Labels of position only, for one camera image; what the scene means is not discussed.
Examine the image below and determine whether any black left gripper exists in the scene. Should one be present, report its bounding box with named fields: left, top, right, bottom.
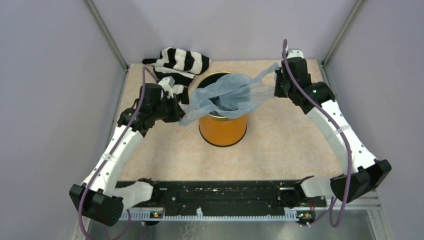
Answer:
left=152, top=92, right=187, bottom=123

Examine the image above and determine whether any translucent blue plastic bag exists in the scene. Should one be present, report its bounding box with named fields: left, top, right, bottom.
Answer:
left=179, top=62, right=279, bottom=126

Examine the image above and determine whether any orange trash bin gold rim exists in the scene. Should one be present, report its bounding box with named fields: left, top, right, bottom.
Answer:
left=197, top=71, right=249, bottom=148

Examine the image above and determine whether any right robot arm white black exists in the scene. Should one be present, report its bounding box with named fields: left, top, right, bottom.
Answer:
left=274, top=57, right=392, bottom=206

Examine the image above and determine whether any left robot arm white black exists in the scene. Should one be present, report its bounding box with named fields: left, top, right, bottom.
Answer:
left=69, top=78, right=184, bottom=227

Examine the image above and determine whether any black white striped cloth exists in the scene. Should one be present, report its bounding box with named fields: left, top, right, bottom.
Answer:
left=142, top=47, right=212, bottom=105

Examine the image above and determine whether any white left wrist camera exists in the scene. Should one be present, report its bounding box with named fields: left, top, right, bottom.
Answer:
left=157, top=76, right=175, bottom=99

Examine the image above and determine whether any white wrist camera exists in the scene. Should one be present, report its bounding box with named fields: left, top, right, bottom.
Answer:
left=284, top=48, right=304, bottom=59
left=157, top=76, right=175, bottom=99

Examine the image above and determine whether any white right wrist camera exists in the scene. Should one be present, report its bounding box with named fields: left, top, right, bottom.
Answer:
left=284, top=48, right=304, bottom=59

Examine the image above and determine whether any aluminium corner post left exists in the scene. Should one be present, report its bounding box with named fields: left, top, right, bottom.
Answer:
left=83, top=0, right=129, bottom=71

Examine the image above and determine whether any aluminium corner post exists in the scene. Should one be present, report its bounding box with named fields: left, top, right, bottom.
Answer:
left=83, top=0, right=129, bottom=71
left=321, top=0, right=367, bottom=69

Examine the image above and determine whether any aluminium corner post right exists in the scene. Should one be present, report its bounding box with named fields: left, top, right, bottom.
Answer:
left=321, top=0, right=367, bottom=69

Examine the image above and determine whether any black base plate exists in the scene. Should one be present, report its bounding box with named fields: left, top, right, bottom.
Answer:
left=135, top=178, right=329, bottom=218

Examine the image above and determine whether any aluminium frame rail front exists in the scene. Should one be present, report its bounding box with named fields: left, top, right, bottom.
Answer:
left=82, top=191, right=394, bottom=240

